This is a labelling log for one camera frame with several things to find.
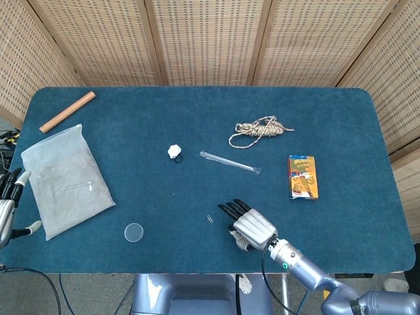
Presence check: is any beige rope bundle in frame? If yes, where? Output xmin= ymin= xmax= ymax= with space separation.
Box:
xmin=228 ymin=115 xmax=295 ymax=150

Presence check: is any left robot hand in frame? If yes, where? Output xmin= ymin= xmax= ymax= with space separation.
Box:
xmin=0 ymin=167 xmax=43 ymax=249

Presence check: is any orange blue cardboard box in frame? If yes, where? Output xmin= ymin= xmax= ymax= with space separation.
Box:
xmin=288 ymin=155 xmax=320 ymax=200

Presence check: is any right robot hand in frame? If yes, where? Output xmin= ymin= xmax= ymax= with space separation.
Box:
xmin=217 ymin=198 xmax=278 ymax=253

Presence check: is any grey zip bag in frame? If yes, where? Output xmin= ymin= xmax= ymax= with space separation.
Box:
xmin=20 ymin=123 xmax=116 ymax=242

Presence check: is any blue cable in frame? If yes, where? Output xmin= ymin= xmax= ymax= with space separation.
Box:
xmin=58 ymin=274 xmax=78 ymax=315

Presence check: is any clear round plastic lid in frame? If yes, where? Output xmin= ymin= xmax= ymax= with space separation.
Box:
xmin=123 ymin=222 xmax=144 ymax=243

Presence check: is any white crumpled ball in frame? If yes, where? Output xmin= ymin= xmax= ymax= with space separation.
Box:
xmin=167 ymin=144 xmax=183 ymax=164

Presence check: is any blue table cloth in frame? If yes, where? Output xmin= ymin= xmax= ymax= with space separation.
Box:
xmin=0 ymin=86 xmax=416 ymax=275

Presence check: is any tangled cable bundle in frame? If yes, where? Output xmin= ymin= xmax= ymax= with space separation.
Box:
xmin=0 ymin=130 xmax=21 ymax=173

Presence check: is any wrapped clear straw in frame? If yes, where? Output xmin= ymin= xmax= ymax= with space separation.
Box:
xmin=199 ymin=150 xmax=262 ymax=175

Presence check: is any white shoe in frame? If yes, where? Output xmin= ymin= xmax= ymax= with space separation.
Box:
xmin=383 ymin=278 xmax=410 ymax=293

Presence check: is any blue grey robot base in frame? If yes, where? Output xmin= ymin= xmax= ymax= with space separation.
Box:
xmin=131 ymin=274 xmax=273 ymax=315

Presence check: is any wooden rod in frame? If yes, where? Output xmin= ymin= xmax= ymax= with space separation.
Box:
xmin=39 ymin=91 xmax=96 ymax=134

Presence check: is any black cable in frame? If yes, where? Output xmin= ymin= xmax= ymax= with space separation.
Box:
xmin=0 ymin=264 xmax=62 ymax=315
xmin=261 ymin=241 xmax=298 ymax=315

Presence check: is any woven folding screen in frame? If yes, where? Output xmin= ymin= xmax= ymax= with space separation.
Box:
xmin=0 ymin=0 xmax=420 ymax=245

